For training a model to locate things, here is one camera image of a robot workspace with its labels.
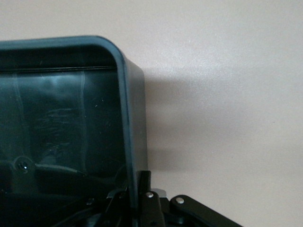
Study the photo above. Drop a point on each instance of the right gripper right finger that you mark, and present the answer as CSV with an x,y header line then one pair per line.
x,y
151,212

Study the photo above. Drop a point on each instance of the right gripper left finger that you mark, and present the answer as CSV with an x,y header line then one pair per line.
x,y
47,201

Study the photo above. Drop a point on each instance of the black plastic box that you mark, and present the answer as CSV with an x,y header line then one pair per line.
x,y
71,106

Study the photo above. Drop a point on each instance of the brown table cover sheet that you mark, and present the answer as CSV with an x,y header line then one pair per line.
x,y
225,94

